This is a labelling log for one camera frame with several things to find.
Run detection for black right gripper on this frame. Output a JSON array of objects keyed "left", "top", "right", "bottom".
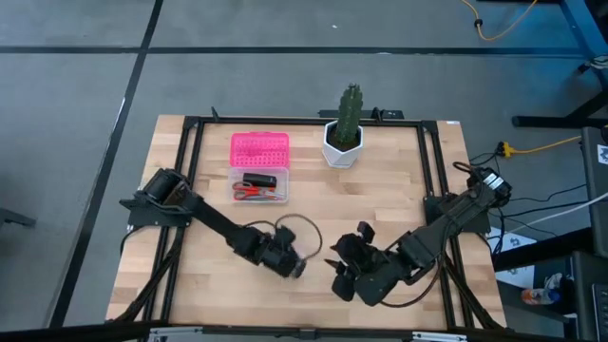
[{"left": 323, "top": 220, "right": 387, "bottom": 305}]

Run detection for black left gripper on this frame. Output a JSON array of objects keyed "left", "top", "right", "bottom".
[{"left": 256, "top": 225, "right": 309, "bottom": 280}]

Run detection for red handled scissors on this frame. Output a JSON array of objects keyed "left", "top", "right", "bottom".
[{"left": 231, "top": 180, "right": 286, "bottom": 202}]

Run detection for black stapler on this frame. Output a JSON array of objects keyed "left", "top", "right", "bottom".
[{"left": 241, "top": 172, "right": 278, "bottom": 189}]

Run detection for white plant pot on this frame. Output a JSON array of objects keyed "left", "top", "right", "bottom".
[{"left": 321, "top": 119, "right": 366, "bottom": 170}]

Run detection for pink clear plastic pencil case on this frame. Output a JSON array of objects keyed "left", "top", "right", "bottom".
[{"left": 227, "top": 131, "right": 292, "bottom": 206}]

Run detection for green cactus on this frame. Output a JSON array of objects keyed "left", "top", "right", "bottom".
[{"left": 334, "top": 84, "right": 365, "bottom": 148}]

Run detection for white paper sheet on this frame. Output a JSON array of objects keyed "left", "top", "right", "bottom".
[{"left": 487, "top": 226, "right": 539, "bottom": 289}]

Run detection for plastic bottle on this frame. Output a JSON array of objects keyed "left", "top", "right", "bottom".
[{"left": 520, "top": 286, "right": 562, "bottom": 306}]

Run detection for black cabinet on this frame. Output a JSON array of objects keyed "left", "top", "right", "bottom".
[{"left": 579, "top": 125, "right": 608, "bottom": 260}]

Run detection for grey furniture foot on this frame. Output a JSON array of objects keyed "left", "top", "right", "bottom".
[{"left": 0, "top": 206, "right": 38, "bottom": 229}]

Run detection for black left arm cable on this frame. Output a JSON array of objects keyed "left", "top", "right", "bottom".
[{"left": 242, "top": 212, "right": 325, "bottom": 263}]

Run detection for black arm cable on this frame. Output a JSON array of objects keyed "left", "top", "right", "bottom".
[
  {"left": 242, "top": 212, "right": 325, "bottom": 263},
  {"left": 378, "top": 227, "right": 452, "bottom": 309}
]

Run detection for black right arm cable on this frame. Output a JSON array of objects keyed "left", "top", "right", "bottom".
[{"left": 378, "top": 227, "right": 452, "bottom": 309}]

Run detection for black aluminium table frame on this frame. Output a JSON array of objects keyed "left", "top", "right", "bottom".
[{"left": 106, "top": 105, "right": 507, "bottom": 333}]

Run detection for black mount bar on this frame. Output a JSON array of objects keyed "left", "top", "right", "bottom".
[{"left": 316, "top": 106, "right": 406, "bottom": 121}]

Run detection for white cable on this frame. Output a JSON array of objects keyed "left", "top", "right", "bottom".
[{"left": 502, "top": 191, "right": 608, "bottom": 235}]

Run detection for yellow cable with plug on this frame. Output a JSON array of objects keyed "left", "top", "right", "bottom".
[{"left": 495, "top": 134, "right": 583, "bottom": 160}]

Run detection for yellow extension cable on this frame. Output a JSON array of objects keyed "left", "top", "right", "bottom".
[{"left": 459, "top": 0, "right": 539, "bottom": 43}]

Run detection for blue metal table frame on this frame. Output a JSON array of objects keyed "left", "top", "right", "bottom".
[{"left": 511, "top": 0, "right": 608, "bottom": 129}]

